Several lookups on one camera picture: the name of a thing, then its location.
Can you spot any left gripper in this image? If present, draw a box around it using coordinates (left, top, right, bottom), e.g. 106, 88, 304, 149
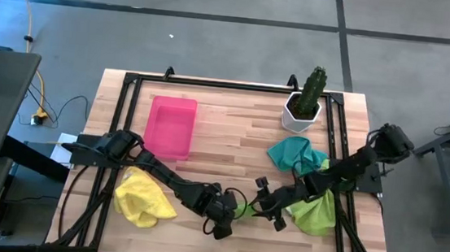
199, 183, 242, 226

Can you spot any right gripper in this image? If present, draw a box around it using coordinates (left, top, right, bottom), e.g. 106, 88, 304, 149
247, 180, 309, 235

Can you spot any yellow microfiber towel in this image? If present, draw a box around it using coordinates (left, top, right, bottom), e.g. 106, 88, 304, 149
111, 164, 183, 232

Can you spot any pink plastic basket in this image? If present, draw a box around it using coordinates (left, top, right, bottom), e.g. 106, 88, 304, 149
140, 94, 199, 165

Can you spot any lime green microfiber towel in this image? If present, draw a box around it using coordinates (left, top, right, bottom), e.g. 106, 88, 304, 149
282, 154, 343, 239

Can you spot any teal microfiber towel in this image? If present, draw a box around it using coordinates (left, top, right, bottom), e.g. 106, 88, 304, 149
264, 133, 332, 178

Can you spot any tall green cactus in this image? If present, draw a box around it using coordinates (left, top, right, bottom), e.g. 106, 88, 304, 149
293, 64, 330, 120

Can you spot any white paper sheet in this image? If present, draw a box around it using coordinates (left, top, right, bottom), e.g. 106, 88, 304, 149
47, 130, 80, 170

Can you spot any dark metal cart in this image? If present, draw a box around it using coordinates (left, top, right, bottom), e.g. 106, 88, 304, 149
404, 99, 450, 239

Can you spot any black desk support beam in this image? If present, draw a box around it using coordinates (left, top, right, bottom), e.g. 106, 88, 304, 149
0, 134, 73, 183

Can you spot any yellow black power plug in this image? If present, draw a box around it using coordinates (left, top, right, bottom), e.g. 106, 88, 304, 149
30, 109, 50, 128

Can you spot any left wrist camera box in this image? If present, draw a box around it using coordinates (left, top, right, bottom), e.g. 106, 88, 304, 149
210, 219, 235, 242

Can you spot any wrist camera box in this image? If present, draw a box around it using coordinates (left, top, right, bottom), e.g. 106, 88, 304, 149
210, 219, 235, 242
254, 176, 273, 193

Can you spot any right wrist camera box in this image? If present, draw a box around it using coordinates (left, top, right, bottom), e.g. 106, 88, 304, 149
254, 176, 273, 193

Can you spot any black aluminium table frame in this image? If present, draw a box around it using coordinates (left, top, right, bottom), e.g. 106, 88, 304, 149
42, 54, 408, 252

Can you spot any yellow power cable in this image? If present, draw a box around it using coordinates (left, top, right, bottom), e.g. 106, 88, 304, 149
0, 0, 60, 122

